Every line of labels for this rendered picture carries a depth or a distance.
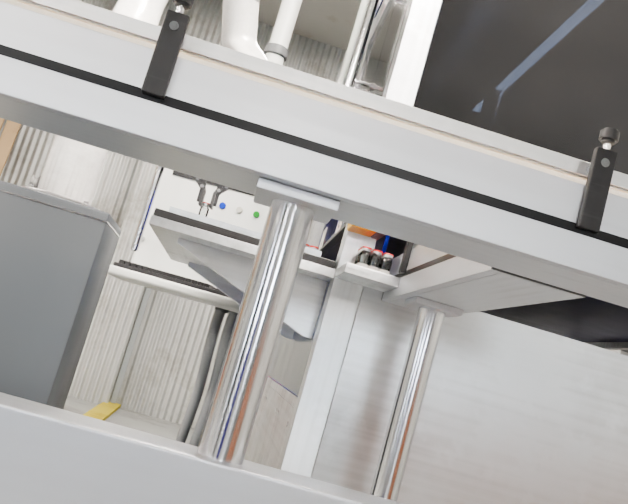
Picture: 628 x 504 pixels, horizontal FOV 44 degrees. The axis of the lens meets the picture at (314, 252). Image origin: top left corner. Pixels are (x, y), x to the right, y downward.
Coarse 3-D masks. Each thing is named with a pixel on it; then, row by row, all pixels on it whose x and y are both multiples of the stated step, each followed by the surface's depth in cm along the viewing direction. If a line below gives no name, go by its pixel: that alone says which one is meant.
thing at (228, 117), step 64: (0, 0) 88; (64, 0) 83; (192, 0) 81; (0, 64) 79; (64, 64) 79; (128, 64) 80; (192, 64) 81; (256, 64) 84; (64, 128) 86; (128, 128) 79; (192, 128) 80; (256, 128) 81; (320, 128) 82; (384, 128) 82; (448, 128) 86; (320, 192) 81; (384, 192) 82; (448, 192) 82; (512, 192) 83; (576, 192) 84; (512, 256) 86; (576, 256) 83
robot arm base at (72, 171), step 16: (64, 144) 169; (80, 144) 169; (48, 160) 170; (64, 160) 169; (80, 160) 169; (96, 160) 172; (32, 176) 172; (48, 176) 169; (64, 176) 168; (80, 176) 169; (96, 176) 173; (48, 192) 164; (64, 192) 168; (80, 192) 170; (96, 208) 170
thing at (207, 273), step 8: (192, 264) 220; (200, 272) 220; (208, 272) 220; (208, 280) 220; (216, 280) 220; (224, 280) 220; (224, 288) 220; (232, 288) 220; (232, 296) 220; (240, 296) 220; (240, 304) 220; (288, 328) 221; (288, 336) 220
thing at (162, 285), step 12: (120, 276) 240; (132, 276) 239; (144, 276) 239; (156, 288) 246; (168, 288) 238; (180, 288) 237; (192, 288) 237; (192, 300) 265; (204, 300) 237; (216, 300) 236; (228, 300) 236
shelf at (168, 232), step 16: (160, 224) 162; (176, 224) 162; (160, 240) 187; (176, 240) 178; (192, 240) 169; (208, 240) 163; (224, 240) 163; (176, 256) 216; (192, 256) 203; (304, 272) 169; (320, 272) 164
